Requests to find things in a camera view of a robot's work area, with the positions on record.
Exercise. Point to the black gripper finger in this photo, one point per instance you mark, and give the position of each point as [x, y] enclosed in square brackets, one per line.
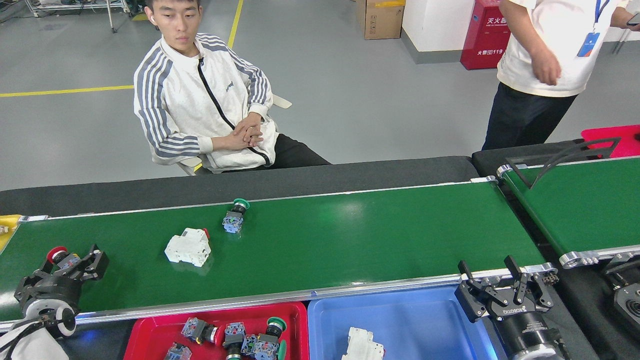
[95, 265]
[475, 300]
[535, 292]
[50, 270]

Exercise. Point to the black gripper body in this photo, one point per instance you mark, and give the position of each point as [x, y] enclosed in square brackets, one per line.
[525, 330]
[47, 290]

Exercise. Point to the white circuit breaker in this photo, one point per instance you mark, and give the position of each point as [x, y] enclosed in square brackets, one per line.
[362, 346]
[188, 246]

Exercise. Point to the yellow plastic tray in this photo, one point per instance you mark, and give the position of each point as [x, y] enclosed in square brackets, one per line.
[7, 232]

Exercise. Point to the blue plastic tray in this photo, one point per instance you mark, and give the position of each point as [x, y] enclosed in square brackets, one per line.
[410, 325]

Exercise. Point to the red plastic tray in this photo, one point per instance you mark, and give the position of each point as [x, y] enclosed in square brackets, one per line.
[150, 335]

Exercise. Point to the short green conveyor belt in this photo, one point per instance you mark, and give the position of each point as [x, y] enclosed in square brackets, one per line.
[575, 210]

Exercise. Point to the black conveyor motor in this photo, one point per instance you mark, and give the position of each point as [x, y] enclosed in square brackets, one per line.
[627, 300]

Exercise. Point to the long green conveyor belt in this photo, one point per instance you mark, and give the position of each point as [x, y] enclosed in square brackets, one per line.
[350, 235]

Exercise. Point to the seated person's right hand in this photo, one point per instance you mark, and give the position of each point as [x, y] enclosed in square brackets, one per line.
[240, 141]

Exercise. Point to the seated person's left hand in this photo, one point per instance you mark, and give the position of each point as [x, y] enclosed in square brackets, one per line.
[251, 121]

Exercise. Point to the standing person's right hand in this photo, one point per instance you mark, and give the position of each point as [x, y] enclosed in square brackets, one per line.
[546, 66]

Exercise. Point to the red plastic crate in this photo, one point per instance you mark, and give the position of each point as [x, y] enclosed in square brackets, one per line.
[600, 135]

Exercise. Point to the seated person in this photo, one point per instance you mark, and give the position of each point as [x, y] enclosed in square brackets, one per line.
[175, 85]

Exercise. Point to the blue badge card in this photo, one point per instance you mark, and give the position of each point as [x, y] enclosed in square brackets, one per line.
[588, 44]

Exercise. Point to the red fire extinguisher cabinet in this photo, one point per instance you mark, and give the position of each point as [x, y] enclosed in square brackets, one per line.
[482, 40]

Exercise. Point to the white wheeled stand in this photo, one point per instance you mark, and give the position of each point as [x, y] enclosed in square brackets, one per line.
[75, 6]

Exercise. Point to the standing person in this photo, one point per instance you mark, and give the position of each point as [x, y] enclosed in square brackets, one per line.
[565, 30]

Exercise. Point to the brown cardboard box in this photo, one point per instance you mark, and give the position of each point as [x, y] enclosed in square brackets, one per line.
[380, 20]

